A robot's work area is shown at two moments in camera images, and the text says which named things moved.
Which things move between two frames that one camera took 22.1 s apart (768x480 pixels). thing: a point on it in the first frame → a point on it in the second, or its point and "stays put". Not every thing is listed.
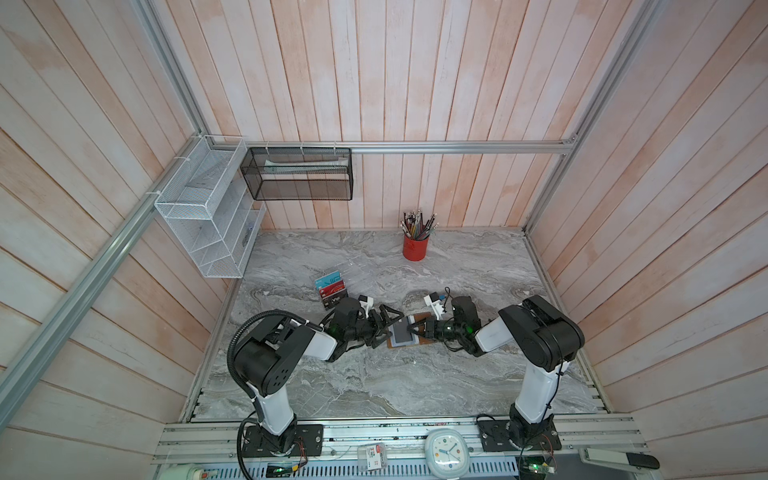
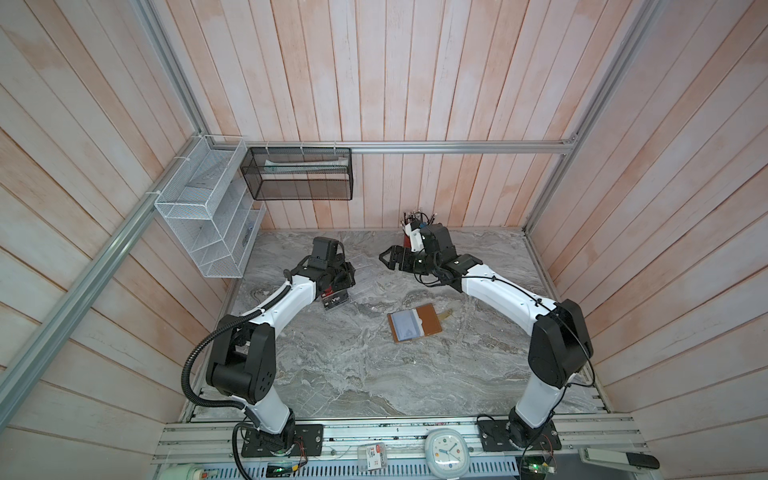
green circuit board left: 280,470 stays put
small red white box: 371,457 stays put
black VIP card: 331,301 stays put
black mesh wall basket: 299,173 stays put
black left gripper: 374,341 → 348,280
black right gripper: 410,327 → 396,251
